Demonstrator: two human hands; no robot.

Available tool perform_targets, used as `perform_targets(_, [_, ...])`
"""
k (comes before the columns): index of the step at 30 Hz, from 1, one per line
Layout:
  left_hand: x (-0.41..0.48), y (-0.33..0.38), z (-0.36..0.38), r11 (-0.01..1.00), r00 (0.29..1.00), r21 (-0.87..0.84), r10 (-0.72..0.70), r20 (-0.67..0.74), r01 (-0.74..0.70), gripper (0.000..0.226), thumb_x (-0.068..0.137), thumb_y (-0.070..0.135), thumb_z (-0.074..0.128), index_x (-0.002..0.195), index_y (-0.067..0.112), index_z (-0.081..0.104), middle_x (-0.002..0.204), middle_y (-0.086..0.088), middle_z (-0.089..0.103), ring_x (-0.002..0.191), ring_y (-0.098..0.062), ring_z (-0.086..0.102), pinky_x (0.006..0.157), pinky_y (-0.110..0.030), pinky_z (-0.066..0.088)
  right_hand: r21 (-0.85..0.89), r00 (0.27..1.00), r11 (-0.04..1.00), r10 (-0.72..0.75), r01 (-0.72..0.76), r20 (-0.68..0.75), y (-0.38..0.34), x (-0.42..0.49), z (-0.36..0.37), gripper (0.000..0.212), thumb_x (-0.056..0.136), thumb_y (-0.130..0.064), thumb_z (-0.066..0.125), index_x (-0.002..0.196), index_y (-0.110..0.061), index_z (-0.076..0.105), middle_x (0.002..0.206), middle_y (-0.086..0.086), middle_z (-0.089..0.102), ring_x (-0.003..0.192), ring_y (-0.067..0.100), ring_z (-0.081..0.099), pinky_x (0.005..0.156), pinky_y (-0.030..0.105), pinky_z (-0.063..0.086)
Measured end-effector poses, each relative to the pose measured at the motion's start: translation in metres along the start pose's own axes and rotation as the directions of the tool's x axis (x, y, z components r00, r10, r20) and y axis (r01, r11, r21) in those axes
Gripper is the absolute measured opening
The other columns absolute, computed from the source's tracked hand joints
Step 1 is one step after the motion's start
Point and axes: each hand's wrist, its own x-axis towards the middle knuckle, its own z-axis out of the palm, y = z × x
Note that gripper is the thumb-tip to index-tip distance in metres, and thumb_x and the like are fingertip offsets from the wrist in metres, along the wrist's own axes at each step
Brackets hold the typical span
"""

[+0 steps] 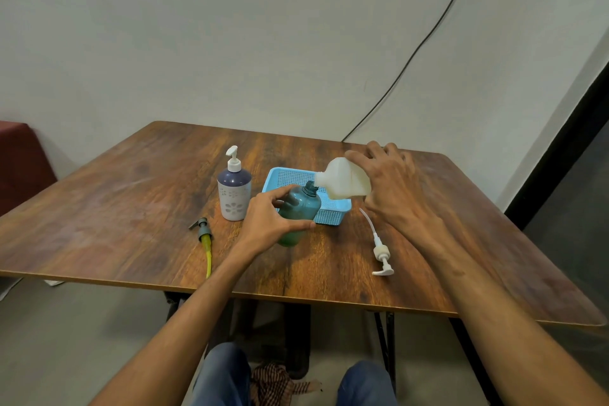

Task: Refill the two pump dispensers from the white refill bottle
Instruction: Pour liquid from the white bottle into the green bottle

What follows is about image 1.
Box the person's left leg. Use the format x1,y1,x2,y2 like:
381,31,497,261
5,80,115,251
190,343,252,406

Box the large translucent bottle yellow liquid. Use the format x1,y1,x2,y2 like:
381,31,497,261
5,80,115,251
313,157,373,201

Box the green pump cap yellow tube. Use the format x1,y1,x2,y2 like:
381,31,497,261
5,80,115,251
188,218,214,280

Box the large white pump cap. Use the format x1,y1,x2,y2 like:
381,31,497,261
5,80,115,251
359,208,395,277

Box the small navy white floral bottle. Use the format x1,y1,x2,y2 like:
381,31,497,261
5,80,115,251
217,169,252,223

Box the dark red sofa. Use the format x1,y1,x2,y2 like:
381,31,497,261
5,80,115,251
0,121,59,217

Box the person's right leg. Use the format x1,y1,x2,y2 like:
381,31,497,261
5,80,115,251
335,360,398,406

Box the blue plastic basket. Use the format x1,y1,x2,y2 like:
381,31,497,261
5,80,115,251
262,167,353,226

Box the brown checkered cloth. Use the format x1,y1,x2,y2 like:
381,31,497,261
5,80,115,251
249,362,324,406

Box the small green plastic bottle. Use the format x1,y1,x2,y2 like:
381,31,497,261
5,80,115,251
277,180,322,248

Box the person's right forearm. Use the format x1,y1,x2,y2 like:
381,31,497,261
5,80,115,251
409,215,609,406

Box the person's left forearm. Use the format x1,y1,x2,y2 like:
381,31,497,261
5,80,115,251
90,246,263,406

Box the black metal table leg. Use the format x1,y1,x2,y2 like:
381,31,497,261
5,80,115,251
164,291,182,321
373,311,396,392

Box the black table support post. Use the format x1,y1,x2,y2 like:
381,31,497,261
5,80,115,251
284,304,313,381

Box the person's right hand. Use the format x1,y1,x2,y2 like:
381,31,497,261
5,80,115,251
344,141,436,238

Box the person's left hand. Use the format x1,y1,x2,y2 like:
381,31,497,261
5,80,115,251
237,184,317,259

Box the black wall cable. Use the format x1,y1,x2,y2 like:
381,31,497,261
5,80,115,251
341,0,487,143

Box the person's leg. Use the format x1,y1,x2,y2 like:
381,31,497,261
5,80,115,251
190,343,252,406
335,360,398,406

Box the white flat board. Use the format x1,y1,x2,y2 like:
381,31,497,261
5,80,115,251
0,277,23,302

